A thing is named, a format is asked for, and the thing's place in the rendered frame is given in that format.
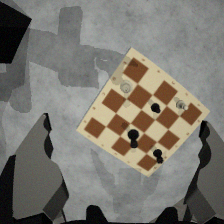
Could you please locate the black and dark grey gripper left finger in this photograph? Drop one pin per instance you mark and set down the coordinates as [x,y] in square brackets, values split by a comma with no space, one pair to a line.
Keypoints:
[32,188]

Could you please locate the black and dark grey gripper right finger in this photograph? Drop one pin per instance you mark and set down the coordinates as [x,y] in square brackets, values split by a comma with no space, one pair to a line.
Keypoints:
[205,194]

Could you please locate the brown and cream chessboard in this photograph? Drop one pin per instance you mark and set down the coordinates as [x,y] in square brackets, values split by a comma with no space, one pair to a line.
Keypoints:
[114,114]

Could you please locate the white pawn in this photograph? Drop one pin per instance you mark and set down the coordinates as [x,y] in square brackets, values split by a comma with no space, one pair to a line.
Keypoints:
[181,105]

